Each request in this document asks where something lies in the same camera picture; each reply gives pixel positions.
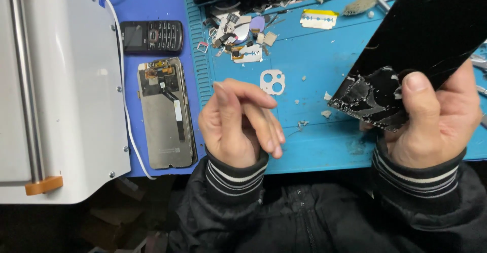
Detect person's black jacket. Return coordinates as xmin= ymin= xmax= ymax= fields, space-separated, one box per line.
xmin=167 ymin=162 xmax=487 ymax=253

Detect blue repair mat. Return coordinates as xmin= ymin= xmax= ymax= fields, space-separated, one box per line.
xmin=183 ymin=0 xmax=487 ymax=175

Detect white camera lens frame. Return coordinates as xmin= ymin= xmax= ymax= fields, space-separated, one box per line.
xmin=260 ymin=69 xmax=286 ymax=96

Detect razor blade in wrapper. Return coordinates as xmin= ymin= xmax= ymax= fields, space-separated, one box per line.
xmin=231 ymin=44 xmax=263 ymax=63

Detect phone display panel with flex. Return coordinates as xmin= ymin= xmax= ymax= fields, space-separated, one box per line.
xmin=137 ymin=57 xmax=198 ymax=170

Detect person's right hand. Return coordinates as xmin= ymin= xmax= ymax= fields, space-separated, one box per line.
xmin=359 ymin=58 xmax=483 ymax=169

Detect metal tweezers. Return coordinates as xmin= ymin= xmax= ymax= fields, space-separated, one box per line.
xmin=470 ymin=44 xmax=487 ymax=128

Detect black cracked phone screen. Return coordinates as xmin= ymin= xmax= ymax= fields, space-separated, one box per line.
xmin=328 ymin=0 xmax=487 ymax=132

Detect razor blade with yellow wrapper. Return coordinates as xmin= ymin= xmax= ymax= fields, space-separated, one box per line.
xmin=300 ymin=9 xmax=339 ymax=30

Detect pile of small phone parts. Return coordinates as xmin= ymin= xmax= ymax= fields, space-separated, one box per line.
xmin=202 ymin=11 xmax=280 ymax=57

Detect person's left hand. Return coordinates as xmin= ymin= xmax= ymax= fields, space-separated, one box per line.
xmin=198 ymin=79 xmax=286 ymax=168

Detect bristle cleaning brush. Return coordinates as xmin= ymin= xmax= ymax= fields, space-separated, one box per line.
xmin=342 ymin=0 xmax=392 ymax=17

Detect white laminating machine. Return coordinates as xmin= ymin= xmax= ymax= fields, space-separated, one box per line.
xmin=0 ymin=0 xmax=132 ymax=205

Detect white cable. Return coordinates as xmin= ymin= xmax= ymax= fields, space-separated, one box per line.
xmin=74 ymin=0 xmax=156 ymax=180

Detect black keypad phone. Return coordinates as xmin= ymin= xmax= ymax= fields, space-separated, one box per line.
xmin=120 ymin=20 xmax=184 ymax=54

